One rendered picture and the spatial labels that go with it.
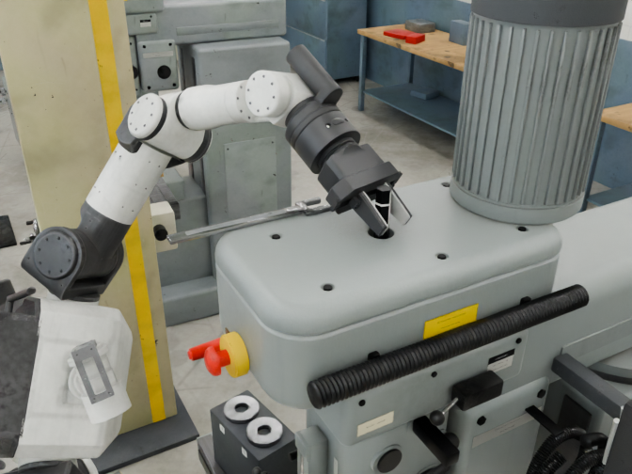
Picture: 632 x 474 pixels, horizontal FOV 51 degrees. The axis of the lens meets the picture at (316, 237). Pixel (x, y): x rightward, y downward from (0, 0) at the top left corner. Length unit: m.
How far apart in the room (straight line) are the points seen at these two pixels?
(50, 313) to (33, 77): 1.40
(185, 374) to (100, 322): 2.43
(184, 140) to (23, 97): 1.39
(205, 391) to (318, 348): 2.73
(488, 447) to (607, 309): 0.30
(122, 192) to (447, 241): 0.56
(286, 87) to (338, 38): 7.35
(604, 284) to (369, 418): 0.47
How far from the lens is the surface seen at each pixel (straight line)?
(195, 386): 3.54
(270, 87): 0.94
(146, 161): 1.16
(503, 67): 0.92
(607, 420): 1.31
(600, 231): 1.31
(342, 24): 8.29
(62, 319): 1.19
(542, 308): 0.97
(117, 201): 1.17
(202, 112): 1.08
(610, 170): 6.10
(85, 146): 2.57
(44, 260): 1.18
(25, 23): 2.43
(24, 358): 1.18
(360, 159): 0.92
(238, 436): 1.69
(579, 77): 0.94
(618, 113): 5.10
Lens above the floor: 2.33
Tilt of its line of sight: 29 degrees down
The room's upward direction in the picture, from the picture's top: straight up
